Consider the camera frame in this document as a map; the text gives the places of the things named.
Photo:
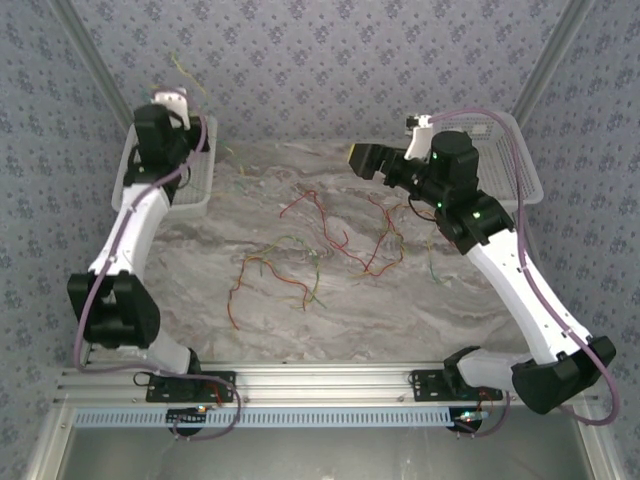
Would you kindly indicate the white perforated plastic basket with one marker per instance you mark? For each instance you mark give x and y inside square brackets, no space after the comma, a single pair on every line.
[200,165]

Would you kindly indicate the white perforated basket with stickers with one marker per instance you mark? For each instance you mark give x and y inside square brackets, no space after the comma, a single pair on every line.
[530,170]

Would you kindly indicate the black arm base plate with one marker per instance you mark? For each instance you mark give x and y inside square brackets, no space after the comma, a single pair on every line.
[425,385]
[225,381]

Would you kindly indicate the small black controller board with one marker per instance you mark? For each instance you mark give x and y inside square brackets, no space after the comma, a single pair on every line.
[187,419]
[467,421]

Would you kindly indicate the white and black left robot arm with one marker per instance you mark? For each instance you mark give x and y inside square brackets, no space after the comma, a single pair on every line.
[135,225]

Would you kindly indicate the white sticker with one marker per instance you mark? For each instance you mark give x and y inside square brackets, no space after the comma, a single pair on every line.
[480,131]

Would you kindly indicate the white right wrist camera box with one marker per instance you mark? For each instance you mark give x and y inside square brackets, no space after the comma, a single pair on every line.
[419,137]

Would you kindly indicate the grey metal bottom panel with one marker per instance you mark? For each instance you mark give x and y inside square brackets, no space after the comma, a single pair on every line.
[325,455]

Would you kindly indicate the aluminium frame post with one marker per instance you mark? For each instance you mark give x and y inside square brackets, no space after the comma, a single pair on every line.
[550,55]
[90,55]

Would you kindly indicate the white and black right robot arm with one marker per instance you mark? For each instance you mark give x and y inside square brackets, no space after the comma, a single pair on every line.
[520,295]

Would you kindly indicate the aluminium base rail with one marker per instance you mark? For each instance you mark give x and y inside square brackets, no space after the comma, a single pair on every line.
[325,382]

